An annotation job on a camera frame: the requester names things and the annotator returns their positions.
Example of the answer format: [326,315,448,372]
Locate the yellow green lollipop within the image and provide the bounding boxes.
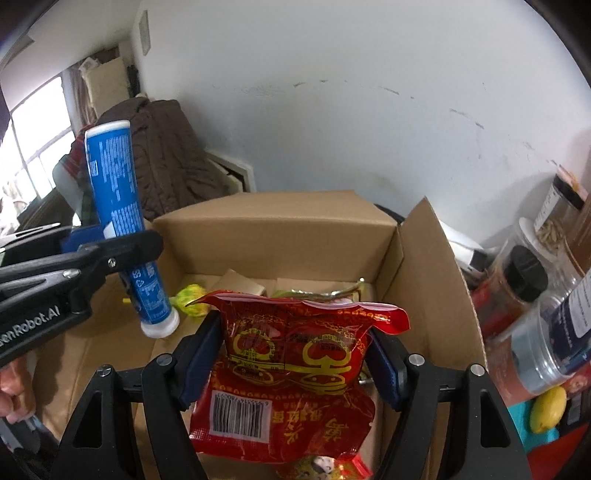
[122,284,209,324]

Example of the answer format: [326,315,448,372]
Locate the blue white tube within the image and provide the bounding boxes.
[84,120,179,339]

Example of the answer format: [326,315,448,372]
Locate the small red snack packet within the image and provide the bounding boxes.
[276,455,373,480]

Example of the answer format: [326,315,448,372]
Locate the gold rectangular box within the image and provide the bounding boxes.
[211,269,266,296]

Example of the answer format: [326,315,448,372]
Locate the large red snack packet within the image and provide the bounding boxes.
[189,291,410,464]

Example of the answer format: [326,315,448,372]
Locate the person's left hand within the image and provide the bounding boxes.
[0,357,36,424]

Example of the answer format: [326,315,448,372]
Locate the yellow green pear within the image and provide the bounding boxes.
[529,386,568,434]

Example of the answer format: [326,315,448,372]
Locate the window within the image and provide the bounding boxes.
[1,76,74,235]

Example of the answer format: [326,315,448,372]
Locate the brown jacket pile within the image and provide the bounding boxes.
[97,97,228,221]

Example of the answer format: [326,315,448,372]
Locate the clear jar navy label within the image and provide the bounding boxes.
[487,275,590,406]

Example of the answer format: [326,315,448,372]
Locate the clear jar brown contents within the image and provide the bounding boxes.
[472,245,548,341]

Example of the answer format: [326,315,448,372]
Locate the open cardboard box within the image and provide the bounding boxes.
[33,191,485,435]

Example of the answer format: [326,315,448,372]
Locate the wall picture frame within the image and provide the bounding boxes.
[138,10,151,56]

